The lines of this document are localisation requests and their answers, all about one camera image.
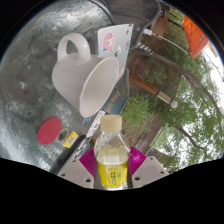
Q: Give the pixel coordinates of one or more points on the wooden lamp post with globe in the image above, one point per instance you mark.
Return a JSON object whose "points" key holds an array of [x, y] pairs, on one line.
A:
{"points": [[150, 88]]}

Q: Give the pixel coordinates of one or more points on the tree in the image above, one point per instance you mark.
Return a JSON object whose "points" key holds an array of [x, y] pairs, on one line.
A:
{"points": [[186, 75]]}

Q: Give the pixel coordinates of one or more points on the white umbrella base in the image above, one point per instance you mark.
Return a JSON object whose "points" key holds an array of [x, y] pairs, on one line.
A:
{"points": [[148, 32]]}

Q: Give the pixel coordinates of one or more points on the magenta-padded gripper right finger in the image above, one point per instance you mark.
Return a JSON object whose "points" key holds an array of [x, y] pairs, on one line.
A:
{"points": [[148, 170]]}

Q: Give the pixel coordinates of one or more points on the silver laptop with stickers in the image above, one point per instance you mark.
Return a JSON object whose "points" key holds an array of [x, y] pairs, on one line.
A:
{"points": [[116, 40]]}

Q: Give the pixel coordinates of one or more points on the white ceramic mug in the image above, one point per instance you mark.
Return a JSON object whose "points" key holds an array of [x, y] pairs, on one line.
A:
{"points": [[76, 80]]}

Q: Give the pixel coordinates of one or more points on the clear bottle with yellow label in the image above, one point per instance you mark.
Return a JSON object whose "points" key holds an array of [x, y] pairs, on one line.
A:
{"points": [[112, 160]]}

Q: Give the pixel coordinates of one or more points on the orange patio umbrella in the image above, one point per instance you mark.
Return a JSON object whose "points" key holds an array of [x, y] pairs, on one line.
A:
{"points": [[195, 36]]}

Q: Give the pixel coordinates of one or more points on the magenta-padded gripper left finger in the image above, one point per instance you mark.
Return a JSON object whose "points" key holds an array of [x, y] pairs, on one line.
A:
{"points": [[75, 171]]}

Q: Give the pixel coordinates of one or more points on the wooden bench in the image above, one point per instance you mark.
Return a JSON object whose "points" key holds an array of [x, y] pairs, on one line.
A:
{"points": [[160, 25]]}

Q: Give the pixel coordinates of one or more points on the yellow card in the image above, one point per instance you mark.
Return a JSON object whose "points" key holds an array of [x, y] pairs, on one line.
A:
{"points": [[70, 139]]}

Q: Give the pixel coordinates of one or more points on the flat round red coaster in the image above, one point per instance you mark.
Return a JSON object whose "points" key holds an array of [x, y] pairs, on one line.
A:
{"points": [[49, 130]]}

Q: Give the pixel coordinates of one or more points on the yellow and blue striped cone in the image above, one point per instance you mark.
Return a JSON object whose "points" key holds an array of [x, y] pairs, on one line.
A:
{"points": [[144, 47]]}

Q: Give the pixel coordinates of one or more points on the white sticker sheet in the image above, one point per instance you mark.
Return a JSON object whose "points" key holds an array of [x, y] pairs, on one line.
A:
{"points": [[95, 125]]}

